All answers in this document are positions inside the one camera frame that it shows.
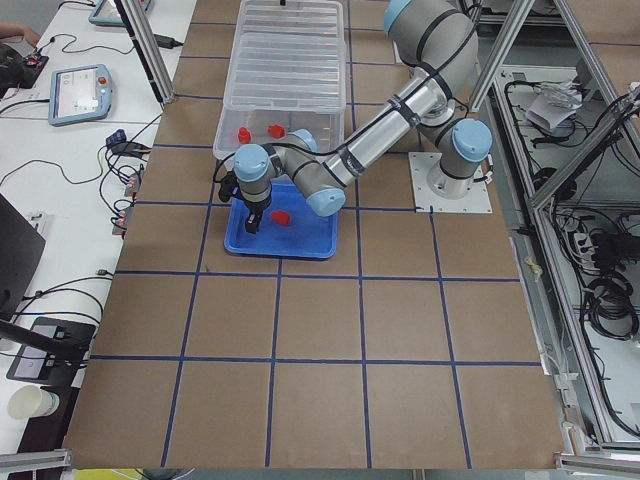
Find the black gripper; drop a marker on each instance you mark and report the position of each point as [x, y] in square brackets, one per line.
[257, 205]

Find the red block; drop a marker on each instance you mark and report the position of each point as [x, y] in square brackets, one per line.
[281, 217]
[276, 131]
[244, 135]

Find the clear plastic box lid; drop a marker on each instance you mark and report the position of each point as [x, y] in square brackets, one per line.
[288, 56]

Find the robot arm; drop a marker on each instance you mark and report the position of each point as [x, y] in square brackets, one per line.
[440, 44]

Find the clear plastic storage box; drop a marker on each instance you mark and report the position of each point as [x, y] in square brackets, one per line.
[263, 126]

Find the blue plastic tray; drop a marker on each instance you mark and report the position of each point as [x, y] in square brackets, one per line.
[309, 236]

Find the black power adapter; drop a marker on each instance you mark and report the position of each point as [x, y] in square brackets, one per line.
[167, 42]

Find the teach pendant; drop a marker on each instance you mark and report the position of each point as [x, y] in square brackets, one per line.
[79, 94]
[105, 14]

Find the white paper cup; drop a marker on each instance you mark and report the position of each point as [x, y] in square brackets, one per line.
[32, 402]

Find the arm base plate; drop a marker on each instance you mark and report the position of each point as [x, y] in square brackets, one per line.
[435, 192]

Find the aluminium frame post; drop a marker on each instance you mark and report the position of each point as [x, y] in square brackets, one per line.
[142, 37]

